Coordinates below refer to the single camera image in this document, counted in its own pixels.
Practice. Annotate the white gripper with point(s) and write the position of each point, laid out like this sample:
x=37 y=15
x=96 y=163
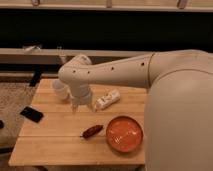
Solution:
x=81 y=95

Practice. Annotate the orange bowl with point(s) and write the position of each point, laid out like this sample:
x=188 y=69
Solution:
x=124 y=134

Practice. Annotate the grey horizontal rail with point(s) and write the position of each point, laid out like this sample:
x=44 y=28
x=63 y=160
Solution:
x=53 y=56

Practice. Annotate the white plastic cup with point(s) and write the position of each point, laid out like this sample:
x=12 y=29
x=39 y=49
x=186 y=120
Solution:
x=60 y=89

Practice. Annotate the wooden table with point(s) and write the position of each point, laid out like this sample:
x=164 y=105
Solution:
x=56 y=139

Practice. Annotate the black phone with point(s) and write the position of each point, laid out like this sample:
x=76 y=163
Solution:
x=32 y=114

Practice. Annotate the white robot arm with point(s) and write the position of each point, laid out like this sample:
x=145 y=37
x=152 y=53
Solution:
x=178 y=115

